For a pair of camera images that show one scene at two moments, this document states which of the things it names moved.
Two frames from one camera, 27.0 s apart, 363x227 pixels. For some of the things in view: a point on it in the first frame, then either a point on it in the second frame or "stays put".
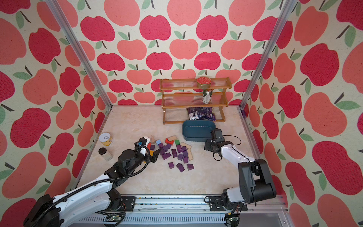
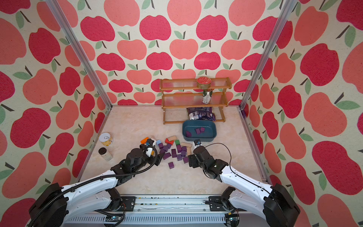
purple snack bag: (201, 113) stays put
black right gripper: (207, 146) → (192, 160)
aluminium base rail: (197, 211) stays put
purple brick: (171, 165) stays put
